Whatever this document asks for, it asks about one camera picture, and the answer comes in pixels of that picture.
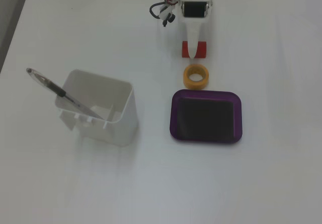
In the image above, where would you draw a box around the white plastic container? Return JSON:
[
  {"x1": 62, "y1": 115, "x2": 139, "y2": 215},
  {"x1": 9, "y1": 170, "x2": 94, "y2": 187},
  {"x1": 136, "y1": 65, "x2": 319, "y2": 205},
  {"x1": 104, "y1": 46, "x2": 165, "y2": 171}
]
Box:
[{"x1": 54, "y1": 68, "x2": 139, "y2": 147}]

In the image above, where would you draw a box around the red cube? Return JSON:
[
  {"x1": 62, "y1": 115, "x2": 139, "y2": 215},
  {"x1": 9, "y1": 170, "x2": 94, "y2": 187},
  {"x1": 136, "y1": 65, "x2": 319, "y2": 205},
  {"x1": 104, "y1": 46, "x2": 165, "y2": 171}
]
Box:
[{"x1": 182, "y1": 41, "x2": 207, "y2": 59}]

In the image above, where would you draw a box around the white gripper body, black motor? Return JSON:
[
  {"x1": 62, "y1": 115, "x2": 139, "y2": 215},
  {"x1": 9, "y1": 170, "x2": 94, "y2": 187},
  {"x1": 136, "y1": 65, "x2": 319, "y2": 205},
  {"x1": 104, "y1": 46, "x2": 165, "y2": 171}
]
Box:
[{"x1": 173, "y1": 0, "x2": 215, "y2": 19}]

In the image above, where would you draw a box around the small black gripper camera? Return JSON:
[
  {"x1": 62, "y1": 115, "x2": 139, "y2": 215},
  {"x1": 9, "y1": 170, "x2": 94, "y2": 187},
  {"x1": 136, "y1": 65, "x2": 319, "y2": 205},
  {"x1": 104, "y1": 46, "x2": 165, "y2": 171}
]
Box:
[{"x1": 160, "y1": 6, "x2": 176, "y2": 28}]

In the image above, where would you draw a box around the black ballpoint pen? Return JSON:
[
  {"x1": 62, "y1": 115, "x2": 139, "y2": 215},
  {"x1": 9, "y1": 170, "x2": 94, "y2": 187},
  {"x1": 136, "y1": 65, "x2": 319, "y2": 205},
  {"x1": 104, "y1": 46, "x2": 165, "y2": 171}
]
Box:
[{"x1": 26, "y1": 67, "x2": 105, "y2": 120}]

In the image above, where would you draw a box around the yellow tape roll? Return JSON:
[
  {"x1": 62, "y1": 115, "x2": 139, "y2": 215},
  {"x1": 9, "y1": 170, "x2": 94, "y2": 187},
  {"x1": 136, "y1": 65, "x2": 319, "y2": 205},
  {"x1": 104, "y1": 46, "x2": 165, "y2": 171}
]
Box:
[{"x1": 183, "y1": 63, "x2": 210, "y2": 91}]

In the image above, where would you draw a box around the purple metal tray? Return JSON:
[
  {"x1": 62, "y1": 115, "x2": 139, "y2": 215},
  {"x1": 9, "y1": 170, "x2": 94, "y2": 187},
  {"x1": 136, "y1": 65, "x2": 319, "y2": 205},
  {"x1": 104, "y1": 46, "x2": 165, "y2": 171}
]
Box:
[{"x1": 169, "y1": 89, "x2": 244, "y2": 144}]

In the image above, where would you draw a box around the white movable gripper finger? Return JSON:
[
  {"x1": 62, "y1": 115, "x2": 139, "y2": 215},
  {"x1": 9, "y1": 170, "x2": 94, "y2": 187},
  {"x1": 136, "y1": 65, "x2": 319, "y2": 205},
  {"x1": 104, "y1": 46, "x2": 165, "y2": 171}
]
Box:
[{"x1": 180, "y1": 4, "x2": 212, "y2": 59}]

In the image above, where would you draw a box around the dark grey camera cable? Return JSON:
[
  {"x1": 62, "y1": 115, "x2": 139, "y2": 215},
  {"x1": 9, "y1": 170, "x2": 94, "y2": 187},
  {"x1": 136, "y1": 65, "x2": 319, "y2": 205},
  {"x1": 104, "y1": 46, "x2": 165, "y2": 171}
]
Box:
[{"x1": 149, "y1": 2, "x2": 167, "y2": 19}]

